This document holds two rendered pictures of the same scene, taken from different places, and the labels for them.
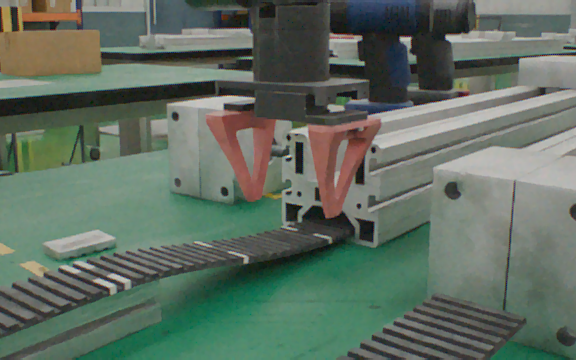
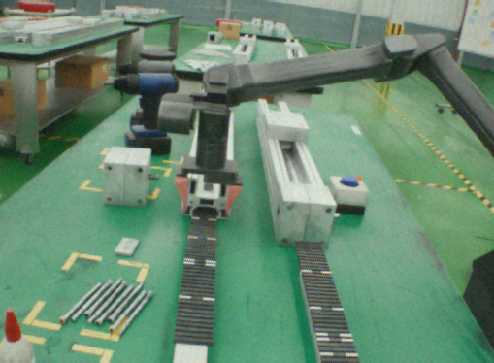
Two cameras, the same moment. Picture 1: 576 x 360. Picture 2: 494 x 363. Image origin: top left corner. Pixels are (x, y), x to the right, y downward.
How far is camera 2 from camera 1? 60 cm
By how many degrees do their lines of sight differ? 43
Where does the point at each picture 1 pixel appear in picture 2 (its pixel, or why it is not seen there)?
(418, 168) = not seen: hidden behind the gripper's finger
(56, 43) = not seen: outside the picture
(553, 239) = (320, 217)
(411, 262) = (247, 223)
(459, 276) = (290, 231)
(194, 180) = (120, 197)
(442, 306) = (301, 244)
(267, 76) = (210, 167)
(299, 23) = (224, 147)
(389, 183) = not seen: hidden behind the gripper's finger
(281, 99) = (219, 177)
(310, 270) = (222, 236)
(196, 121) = (123, 170)
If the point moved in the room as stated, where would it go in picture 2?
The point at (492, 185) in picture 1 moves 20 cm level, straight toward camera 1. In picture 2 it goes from (303, 204) to (366, 260)
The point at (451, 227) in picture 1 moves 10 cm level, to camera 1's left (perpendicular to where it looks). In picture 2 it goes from (288, 217) to (248, 230)
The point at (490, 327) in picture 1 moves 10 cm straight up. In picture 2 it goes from (318, 247) to (328, 197)
